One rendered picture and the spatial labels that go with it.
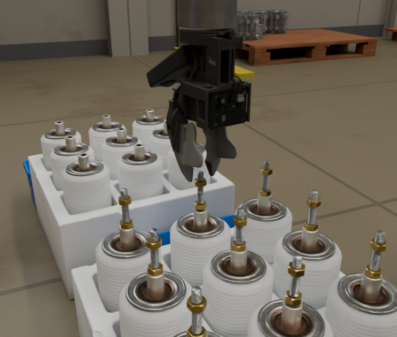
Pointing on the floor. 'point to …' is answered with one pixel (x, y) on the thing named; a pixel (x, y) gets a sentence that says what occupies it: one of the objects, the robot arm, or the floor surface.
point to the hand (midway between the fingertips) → (198, 168)
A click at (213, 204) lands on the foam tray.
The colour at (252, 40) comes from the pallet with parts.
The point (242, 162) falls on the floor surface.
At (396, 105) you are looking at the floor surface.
